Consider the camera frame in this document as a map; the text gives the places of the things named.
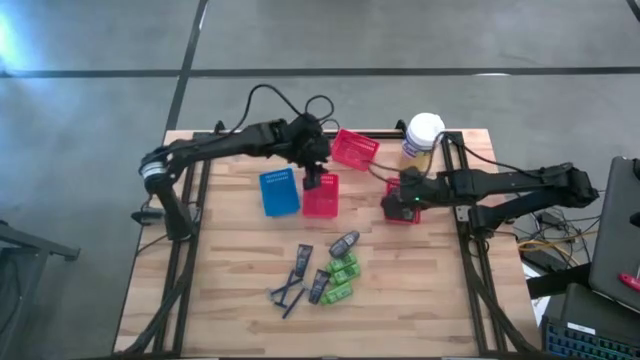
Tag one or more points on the black computer keyboard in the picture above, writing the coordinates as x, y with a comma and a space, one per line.
575, 346

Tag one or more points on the red plastic basket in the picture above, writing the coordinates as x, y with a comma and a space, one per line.
322, 202
391, 186
355, 149

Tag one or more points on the grey laptop case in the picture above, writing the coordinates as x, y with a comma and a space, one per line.
617, 225

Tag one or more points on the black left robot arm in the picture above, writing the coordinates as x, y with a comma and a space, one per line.
225, 142

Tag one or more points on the red marker pen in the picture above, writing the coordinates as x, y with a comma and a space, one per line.
630, 282

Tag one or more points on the white-lidded wipes canister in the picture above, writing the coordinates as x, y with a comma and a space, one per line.
424, 131

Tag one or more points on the black aluminium table frame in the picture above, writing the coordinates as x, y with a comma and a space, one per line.
390, 134

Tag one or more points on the dark grey box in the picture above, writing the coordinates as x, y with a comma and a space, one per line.
580, 306

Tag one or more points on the green shampoo bottle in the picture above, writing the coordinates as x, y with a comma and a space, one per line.
343, 262
337, 293
346, 274

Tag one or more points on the blue plastic basket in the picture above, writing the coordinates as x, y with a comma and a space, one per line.
280, 192

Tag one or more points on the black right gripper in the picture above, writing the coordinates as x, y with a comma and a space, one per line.
420, 187

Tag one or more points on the grey deodorant stick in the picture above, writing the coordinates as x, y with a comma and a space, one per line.
344, 245

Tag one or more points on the navy shave butter tube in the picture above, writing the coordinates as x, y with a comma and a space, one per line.
319, 286
304, 260

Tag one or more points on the black side table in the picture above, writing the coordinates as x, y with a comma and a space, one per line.
30, 242

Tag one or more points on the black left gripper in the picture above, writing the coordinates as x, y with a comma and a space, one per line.
310, 140

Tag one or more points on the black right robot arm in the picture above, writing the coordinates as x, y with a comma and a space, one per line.
515, 187

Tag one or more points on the grey metal mounting plate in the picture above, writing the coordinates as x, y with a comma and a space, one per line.
463, 213

